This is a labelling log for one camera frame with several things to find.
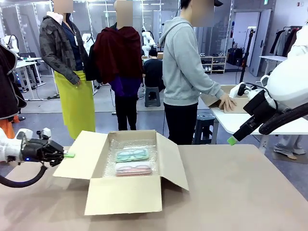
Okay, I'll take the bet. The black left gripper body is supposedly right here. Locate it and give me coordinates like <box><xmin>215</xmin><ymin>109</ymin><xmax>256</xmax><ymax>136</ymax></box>
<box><xmin>21</xmin><ymin>138</ymin><xmax>53</xmax><ymax>167</ymax></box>

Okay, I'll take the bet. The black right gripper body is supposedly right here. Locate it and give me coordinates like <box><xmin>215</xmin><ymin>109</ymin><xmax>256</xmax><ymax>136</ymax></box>
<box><xmin>243</xmin><ymin>90</ymin><xmax>278</xmax><ymax>121</ymax></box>

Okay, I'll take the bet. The teal glasses case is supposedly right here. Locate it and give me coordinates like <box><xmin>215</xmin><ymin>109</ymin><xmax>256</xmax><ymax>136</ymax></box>
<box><xmin>115</xmin><ymin>147</ymin><xmax>151</xmax><ymax>163</ymax></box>

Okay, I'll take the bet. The pink glasses case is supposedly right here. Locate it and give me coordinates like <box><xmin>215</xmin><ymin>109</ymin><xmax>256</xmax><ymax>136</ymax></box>
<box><xmin>115</xmin><ymin>161</ymin><xmax>153</xmax><ymax>177</ymax></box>

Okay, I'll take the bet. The grey hoodie person's right forearm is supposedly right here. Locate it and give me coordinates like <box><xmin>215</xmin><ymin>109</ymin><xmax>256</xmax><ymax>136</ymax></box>
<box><xmin>199</xmin><ymin>80</ymin><xmax>226</xmax><ymax>100</ymax></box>

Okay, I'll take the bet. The open cardboard shipping box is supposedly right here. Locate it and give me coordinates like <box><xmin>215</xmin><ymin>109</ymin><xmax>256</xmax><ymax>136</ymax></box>
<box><xmin>52</xmin><ymin>129</ymin><xmax>190</xmax><ymax>216</ymax></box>

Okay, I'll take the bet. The grey hoodie person's right hand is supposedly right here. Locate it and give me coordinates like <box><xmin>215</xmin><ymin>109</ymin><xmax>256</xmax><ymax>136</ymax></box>
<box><xmin>219</xmin><ymin>93</ymin><xmax>238</xmax><ymax>113</ymax></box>

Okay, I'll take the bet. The white side table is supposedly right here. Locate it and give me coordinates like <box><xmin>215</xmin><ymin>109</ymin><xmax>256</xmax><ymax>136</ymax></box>
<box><xmin>199</xmin><ymin>95</ymin><xmax>308</xmax><ymax>154</ymax></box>

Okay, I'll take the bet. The small cardboard box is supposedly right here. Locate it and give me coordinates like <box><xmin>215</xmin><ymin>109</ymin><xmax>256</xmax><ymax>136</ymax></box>
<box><xmin>199</xmin><ymin>84</ymin><xmax>256</xmax><ymax>114</ymax></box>

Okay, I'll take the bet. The blue-grey plastic stool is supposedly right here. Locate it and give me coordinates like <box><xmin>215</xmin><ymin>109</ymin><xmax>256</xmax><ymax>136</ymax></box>
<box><xmin>193</xmin><ymin>111</ymin><xmax>217</xmax><ymax>145</ymax></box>

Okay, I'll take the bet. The bubble wrap sheet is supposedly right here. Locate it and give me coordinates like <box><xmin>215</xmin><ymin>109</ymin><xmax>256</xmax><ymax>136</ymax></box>
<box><xmin>103</xmin><ymin>138</ymin><xmax>159</xmax><ymax>178</ymax></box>

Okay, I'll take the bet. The person in white clothes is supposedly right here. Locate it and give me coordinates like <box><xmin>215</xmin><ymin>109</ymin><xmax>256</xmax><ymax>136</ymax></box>
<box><xmin>273</xmin><ymin>21</ymin><xmax>308</xmax><ymax>161</ymax></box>

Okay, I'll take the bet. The person in yellow skirt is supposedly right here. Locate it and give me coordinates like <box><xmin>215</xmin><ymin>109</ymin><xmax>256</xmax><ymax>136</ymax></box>
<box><xmin>38</xmin><ymin>0</ymin><xmax>96</xmax><ymax>141</ymax></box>

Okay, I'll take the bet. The black tripod stand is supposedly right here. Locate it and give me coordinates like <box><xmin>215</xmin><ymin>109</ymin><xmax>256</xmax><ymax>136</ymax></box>
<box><xmin>239</xmin><ymin>27</ymin><xmax>256</xmax><ymax>84</ymax></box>

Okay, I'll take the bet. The grey door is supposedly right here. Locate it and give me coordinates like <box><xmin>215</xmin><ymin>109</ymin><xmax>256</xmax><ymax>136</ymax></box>
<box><xmin>249</xmin><ymin>9</ymin><xmax>273</xmax><ymax>78</ymax></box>

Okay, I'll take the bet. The wooden shoe shelf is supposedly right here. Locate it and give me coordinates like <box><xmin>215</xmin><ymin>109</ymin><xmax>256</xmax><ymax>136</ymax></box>
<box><xmin>199</xmin><ymin>55</ymin><xmax>228</xmax><ymax>75</ymax></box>

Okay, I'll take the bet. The clothes rack with coats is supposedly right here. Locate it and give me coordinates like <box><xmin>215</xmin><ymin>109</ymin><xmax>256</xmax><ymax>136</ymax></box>
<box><xmin>269</xmin><ymin>26</ymin><xmax>304</xmax><ymax>58</ymax></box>

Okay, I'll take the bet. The person in orange skirt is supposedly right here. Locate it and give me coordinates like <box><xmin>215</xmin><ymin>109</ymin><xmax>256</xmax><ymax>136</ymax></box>
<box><xmin>0</xmin><ymin>42</ymin><xmax>27</xmax><ymax>140</ymax></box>

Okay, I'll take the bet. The person in grey hoodie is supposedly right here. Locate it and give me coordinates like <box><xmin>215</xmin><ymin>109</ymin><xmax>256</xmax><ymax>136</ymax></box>
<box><xmin>158</xmin><ymin>0</ymin><xmax>238</xmax><ymax>146</ymax></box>

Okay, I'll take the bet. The white office desk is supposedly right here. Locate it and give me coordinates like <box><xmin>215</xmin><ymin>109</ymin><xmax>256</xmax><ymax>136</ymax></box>
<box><xmin>14</xmin><ymin>57</ymin><xmax>47</xmax><ymax>94</ymax></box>

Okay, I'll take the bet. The grey plastic stool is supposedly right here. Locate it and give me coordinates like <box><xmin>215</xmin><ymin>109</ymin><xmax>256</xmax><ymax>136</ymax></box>
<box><xmin>144</xmin><ymin>86</ymin><xmax>161</xmax><ymax>108</ymax></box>

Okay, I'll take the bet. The seated person in black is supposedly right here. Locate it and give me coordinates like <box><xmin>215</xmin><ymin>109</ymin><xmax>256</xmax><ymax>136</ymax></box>
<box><xmin>143</xmin><ymin>49</ymin><xmax>166</xmax><ymax>89</ymax></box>

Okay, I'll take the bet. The person in maroon shawl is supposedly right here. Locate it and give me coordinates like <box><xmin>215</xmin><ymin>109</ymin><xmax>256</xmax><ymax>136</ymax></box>
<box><xmin>92</xmin><ymin>0</ymin><xmax>144</xmax><ymax>132</ymax></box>

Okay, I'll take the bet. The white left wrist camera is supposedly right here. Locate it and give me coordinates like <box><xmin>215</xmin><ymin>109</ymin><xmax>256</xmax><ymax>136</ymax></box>
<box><xmin>36</xmin><ymin>127</ymin><xmax>52</xmax><ymax>141</ymax></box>

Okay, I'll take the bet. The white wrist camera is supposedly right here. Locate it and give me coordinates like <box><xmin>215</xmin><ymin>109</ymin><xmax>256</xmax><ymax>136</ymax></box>
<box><xmin>36</xmin><ymin>127</ymin><xmax>52</xmax><ymax>141</ymax></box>
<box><xmin>229</xmin><ymin>81</ymin><xmax>256</xmax><ymax>99</ymax></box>

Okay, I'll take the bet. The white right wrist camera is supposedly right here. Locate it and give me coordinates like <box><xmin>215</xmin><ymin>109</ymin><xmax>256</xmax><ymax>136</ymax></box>
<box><xmin>229</xmin><ymin>81</ymin><xmax>256</xmax><ymax>99</ymax></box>

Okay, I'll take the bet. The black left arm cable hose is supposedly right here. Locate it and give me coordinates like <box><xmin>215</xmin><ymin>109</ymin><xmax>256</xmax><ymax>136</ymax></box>
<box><xmin>0</xmin><ymin>165</ymin><xmax>48</xmax><ymax>189</ymax></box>

